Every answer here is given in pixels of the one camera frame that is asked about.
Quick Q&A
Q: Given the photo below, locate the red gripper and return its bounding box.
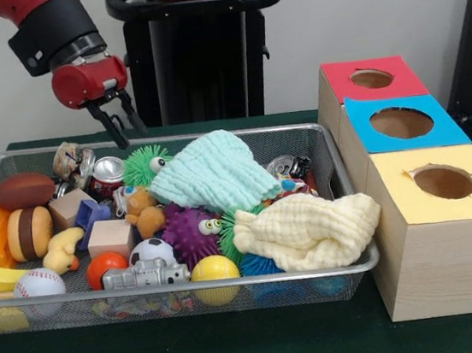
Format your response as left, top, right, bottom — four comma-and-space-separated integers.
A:
48, 49, 151, 158

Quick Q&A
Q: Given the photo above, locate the mint green cloth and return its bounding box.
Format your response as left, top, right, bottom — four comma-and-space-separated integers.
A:
143, 123, 286, 225

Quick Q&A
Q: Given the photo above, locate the pale yellow cloth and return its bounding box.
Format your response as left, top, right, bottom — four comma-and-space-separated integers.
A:
228, 182, 387, 280

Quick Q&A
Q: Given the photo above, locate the clear mesh bin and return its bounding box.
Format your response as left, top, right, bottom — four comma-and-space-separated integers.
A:
0, 108, 386, 344

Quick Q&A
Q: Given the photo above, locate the wooden box with three holes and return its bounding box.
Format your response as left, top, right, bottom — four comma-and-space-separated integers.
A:
311, 45, 472, 329

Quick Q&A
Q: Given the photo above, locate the green fuzzy toy with eyes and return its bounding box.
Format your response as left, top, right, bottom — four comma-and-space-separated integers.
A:
119, 142, 178, 191

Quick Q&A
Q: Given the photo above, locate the red soda can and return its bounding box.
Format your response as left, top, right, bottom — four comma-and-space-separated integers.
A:
86, 154, 130, 202

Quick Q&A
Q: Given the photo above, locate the crushed silver can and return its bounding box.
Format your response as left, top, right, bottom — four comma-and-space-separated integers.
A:
50, 139, 101, 196

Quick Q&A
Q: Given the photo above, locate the orange plush toy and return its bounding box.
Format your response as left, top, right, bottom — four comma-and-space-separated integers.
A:
120, 185, 169, 244

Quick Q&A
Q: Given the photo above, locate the purple block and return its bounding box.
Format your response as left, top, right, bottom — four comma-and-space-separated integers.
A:
70, 197, 116, 251

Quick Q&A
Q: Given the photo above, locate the tan wooden cube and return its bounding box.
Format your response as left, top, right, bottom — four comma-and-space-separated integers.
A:
47, 185, 98, 232

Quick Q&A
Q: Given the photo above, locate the small wooden block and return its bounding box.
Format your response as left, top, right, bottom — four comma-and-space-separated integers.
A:
84, 216, 138, 262

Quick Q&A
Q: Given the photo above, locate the brown toy football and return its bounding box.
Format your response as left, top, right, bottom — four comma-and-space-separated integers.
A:
0, 169, 58, 213

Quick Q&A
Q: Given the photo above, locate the purple fuzzy toy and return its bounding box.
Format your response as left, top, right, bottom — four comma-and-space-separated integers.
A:
157, 196, 229, 274

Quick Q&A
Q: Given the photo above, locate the small soccer ball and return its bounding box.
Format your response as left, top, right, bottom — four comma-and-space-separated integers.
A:
127, 236, 179, 274

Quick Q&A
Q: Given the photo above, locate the yellow duck toy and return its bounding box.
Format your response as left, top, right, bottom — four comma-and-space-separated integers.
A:
37, 226, 90, 278

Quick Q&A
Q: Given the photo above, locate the toy hamburger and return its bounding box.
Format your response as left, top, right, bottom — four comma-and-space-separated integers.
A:
3, 203, 58, 263

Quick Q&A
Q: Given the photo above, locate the small red ball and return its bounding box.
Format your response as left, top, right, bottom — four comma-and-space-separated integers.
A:
84, 250, 133, 291

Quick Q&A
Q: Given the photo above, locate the silver robot toy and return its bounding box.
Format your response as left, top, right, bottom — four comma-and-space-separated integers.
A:
100, 254, 193, 294

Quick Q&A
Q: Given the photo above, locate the small green spiky toy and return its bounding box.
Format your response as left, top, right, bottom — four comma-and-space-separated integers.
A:
215, 206, 268, 267

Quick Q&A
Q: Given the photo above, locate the silver and black can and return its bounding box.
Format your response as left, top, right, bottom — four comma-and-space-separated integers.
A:
265, 152, 315, 184

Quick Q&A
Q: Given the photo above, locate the yellow ball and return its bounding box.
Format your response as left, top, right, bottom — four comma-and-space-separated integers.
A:
188, 252, 245, 309

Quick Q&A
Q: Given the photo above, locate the white baseball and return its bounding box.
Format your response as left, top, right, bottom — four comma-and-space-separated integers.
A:
11, 265, 71, 325

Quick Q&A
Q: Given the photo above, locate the multicoloured toy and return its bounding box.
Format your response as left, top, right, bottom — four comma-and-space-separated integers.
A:
258, 174, 320, 204

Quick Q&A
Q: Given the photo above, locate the blue spiky ball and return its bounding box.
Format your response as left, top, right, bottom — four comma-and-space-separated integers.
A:
237, 250, 285, 280

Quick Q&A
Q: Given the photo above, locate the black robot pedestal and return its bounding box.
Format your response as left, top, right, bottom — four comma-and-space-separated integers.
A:
106, 0, 298, 132

